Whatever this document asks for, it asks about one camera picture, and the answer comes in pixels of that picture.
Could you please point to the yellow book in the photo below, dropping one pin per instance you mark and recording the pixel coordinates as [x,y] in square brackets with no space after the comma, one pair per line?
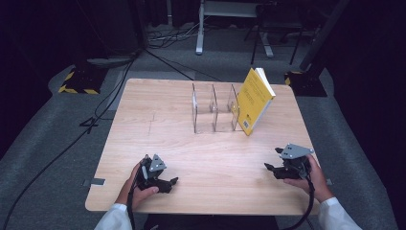
[253,102]

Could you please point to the small grey tape piece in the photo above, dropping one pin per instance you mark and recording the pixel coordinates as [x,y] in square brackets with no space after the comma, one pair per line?
[329,182]

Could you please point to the clear acrylic book rack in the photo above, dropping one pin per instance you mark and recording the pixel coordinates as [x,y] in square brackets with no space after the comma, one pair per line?
[210,121]

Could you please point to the white desk frame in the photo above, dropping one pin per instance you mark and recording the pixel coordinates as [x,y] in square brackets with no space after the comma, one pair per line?
[200,35]

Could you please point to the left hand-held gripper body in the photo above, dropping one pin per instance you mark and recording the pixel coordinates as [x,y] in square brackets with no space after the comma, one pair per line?
[150,175]

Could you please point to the person's left hand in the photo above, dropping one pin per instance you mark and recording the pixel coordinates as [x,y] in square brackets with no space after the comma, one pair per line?
[137,193]

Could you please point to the grey tape strip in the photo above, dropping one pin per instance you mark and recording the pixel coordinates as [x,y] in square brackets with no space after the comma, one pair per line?
[95,182]

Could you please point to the grey metal slanted post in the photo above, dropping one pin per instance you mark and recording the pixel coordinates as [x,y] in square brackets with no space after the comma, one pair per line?
[322,35]

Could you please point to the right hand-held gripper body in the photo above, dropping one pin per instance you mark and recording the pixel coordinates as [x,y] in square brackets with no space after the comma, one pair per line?
[295,164]

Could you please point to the black chair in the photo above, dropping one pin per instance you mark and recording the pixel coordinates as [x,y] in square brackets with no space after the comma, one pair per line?
[274,22]

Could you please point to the black yellow striped stand base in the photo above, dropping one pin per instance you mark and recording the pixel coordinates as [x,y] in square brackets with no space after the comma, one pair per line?
[82,81]
[306,84]

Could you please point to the person's right hand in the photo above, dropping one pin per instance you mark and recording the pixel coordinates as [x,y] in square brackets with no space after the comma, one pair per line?
[314,185]

